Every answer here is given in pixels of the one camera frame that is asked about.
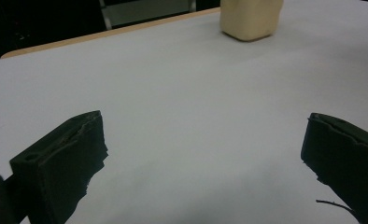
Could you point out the cream plastic container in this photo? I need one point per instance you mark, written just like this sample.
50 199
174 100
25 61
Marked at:
250 18

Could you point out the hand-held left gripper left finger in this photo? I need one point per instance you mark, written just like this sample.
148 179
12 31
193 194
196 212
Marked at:
60 165

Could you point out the white table sheet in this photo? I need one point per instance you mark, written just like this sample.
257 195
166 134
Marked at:
197 109

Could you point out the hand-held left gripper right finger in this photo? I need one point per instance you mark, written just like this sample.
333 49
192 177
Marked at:
347 161

